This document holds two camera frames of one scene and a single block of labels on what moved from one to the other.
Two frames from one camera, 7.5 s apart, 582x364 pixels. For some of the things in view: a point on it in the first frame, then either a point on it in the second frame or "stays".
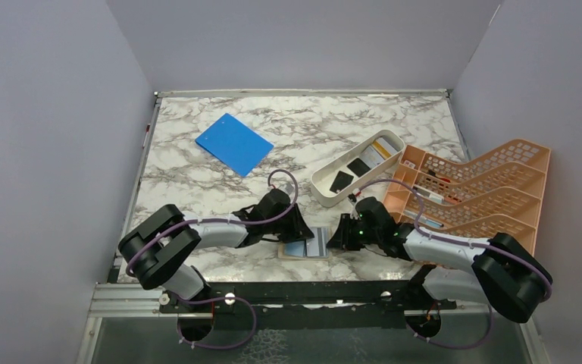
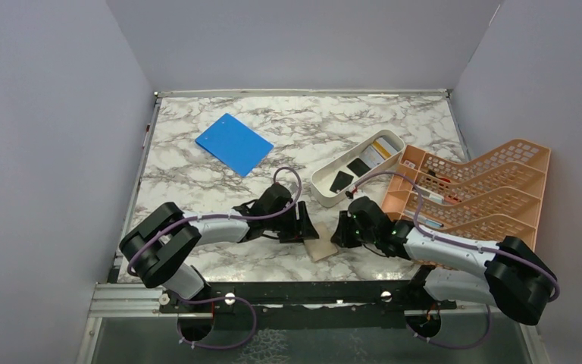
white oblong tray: [345, 175] stays
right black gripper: [342, 240] stays
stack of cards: [380, 150] stays
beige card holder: [297, 250] -> [323, 246]
